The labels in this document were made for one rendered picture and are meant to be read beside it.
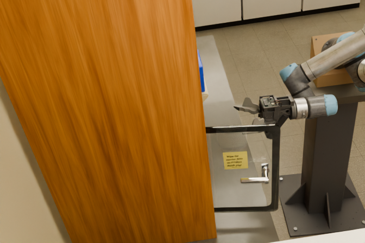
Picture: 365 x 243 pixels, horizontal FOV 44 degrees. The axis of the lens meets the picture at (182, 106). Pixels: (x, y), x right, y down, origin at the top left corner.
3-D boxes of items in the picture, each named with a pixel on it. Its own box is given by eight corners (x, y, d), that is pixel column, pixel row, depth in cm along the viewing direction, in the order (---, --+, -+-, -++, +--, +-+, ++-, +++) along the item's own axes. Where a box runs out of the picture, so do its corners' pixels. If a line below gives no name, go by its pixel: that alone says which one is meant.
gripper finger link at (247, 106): (237, 91, 166) (260, 98, 162) (237, 104, 170) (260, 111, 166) (233, 96, 164) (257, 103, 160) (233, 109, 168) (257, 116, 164)
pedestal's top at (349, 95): (354, 64, 240) (355, 57, 238) (377, 100, 215) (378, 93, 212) (294, 70, 241) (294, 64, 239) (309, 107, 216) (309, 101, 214)
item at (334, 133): (346, 170, 301) (364, 54, 246) (372, 229, 263) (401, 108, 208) (274, 177, 303) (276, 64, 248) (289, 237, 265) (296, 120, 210)
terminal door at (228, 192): (192, 211, 163) (179, 128, 139) (277, 209, 160) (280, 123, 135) (192, 213, 163) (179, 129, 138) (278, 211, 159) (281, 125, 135)
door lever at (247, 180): (240, 173, 149) (239, 168, 147) (269, 172, 148) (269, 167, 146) (240, 185, 145) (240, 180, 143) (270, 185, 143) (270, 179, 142)
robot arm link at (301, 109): (300, 109, 167) (307, 123, 160) (288, 111, 166) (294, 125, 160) (302, 93, 162) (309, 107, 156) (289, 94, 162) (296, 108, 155)
